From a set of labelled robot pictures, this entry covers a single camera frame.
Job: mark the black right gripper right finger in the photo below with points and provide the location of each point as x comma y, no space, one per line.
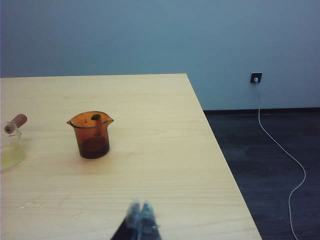
148,225

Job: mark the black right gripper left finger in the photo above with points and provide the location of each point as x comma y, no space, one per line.
132,225

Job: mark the amber glass beaker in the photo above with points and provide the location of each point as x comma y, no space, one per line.
93,140

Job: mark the white power plug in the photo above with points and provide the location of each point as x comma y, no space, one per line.
256,80

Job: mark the dark wall socket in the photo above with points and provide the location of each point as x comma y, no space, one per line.
259,75

